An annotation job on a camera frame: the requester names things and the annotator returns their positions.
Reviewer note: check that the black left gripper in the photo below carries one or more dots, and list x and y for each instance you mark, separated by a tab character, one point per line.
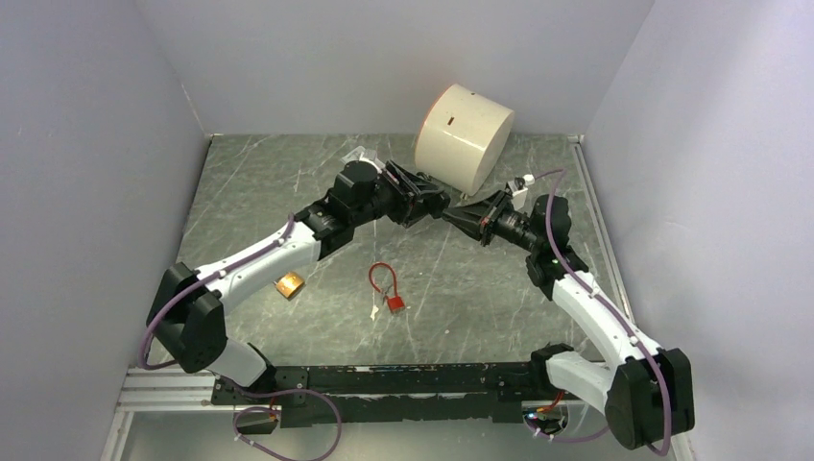
407	194

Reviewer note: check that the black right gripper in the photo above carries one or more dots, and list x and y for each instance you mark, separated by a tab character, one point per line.
470	218

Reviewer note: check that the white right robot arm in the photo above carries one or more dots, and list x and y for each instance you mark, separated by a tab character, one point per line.
644	391

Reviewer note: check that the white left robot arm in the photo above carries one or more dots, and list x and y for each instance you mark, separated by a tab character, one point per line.
188	315

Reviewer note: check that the cream cylindrical container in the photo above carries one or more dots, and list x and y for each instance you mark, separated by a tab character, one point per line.
462	137

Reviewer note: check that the clear plastic bag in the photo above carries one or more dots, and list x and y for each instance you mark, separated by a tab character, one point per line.
363	154

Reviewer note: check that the brass padlock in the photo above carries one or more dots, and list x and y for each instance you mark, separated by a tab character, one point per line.
289	285

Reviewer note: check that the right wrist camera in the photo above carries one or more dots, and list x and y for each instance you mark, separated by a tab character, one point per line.
518	188

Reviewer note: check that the red cable lock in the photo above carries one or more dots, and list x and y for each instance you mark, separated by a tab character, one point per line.
383	281

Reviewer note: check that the black table edge rail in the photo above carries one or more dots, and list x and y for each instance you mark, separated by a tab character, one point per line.
496	391

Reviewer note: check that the aluminium frame rail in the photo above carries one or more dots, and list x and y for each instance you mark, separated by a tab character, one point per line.
169	390

